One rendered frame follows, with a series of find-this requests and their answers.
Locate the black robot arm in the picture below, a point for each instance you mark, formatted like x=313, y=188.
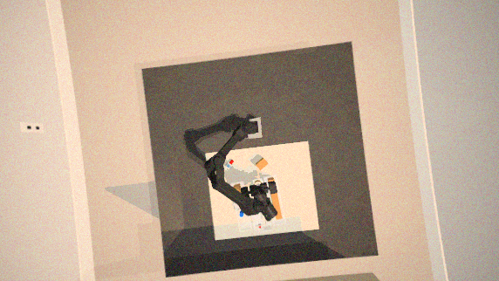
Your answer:
x=248, y=205

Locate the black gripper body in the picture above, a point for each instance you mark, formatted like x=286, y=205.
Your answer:
x=272, y=188

